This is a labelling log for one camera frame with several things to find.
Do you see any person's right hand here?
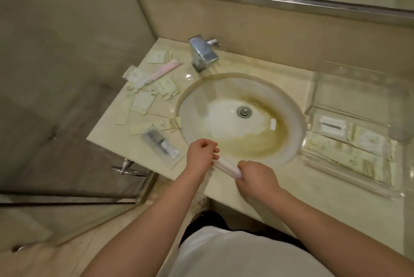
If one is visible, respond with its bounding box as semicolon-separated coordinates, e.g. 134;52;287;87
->
235;161;282;201

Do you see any person's left hand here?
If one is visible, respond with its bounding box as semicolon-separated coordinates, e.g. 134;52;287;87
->
186;138;220;179

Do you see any pink toothbrush packet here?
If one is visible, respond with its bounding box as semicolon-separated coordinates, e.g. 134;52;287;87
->
213;154;243;179
134;59;182;90

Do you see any clear packet with dark item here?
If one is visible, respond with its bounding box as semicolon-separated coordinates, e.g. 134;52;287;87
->
141;124;181;160

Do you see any group of cream amenity packets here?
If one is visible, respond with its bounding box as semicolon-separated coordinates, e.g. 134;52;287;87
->
116;49;182;137

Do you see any person's left forearm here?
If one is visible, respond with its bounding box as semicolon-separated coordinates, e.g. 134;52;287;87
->
81;168;207;277

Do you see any person's right forearm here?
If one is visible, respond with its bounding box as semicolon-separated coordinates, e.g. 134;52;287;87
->
255;186;414;277

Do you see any white oval sink basin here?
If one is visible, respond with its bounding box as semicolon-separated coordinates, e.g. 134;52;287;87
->
176;72;308;169

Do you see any chrome faucet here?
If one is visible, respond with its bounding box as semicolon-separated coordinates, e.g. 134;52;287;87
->
188;35;222;73

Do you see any chrome handle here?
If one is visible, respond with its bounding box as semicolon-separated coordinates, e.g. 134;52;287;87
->
110;158;150;178

